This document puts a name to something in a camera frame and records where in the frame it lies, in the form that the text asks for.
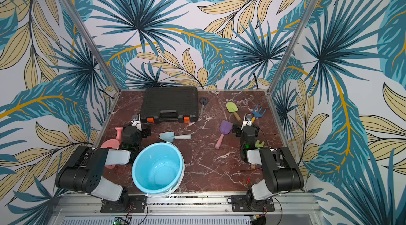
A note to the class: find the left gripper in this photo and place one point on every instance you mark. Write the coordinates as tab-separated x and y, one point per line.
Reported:
145	133

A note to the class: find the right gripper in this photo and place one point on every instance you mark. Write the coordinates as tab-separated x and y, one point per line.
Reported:
246	127

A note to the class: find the purple toy shovel pink handle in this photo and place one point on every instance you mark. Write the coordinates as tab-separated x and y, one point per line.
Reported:
225	128

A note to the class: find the light blue toy trowel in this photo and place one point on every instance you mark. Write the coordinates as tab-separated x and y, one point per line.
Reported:
170	136

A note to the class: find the pink toy watering can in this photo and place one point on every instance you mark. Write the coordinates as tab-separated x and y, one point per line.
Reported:
115	142

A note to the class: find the light blue plastic bucket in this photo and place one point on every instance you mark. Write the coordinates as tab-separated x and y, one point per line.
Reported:
158	170

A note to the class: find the green toy rake wooden handle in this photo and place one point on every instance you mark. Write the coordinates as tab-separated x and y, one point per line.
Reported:
258	144

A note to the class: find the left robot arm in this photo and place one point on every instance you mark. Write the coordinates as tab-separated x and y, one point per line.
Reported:
83	172

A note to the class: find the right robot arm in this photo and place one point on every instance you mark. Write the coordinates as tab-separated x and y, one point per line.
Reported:
280	171

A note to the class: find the black plastic tool case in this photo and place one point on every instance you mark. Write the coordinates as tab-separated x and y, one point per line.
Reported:
161	104

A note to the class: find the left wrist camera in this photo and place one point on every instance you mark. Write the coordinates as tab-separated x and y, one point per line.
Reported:
136	121

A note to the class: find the green toy shovel wooden handle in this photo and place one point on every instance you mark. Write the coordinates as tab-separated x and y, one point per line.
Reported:
232	108

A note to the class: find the blue toy fork yellow handle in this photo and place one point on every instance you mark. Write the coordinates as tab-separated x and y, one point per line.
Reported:
258	113

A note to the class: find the blue handled scissors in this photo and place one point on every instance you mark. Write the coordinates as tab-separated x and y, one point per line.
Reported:
203	101

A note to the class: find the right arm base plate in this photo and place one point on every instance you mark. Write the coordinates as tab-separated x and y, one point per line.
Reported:
245	203

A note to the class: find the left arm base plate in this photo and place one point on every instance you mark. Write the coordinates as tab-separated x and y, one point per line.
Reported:
126	204

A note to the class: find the aluminium front rail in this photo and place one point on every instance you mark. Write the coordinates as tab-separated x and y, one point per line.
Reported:
207	208

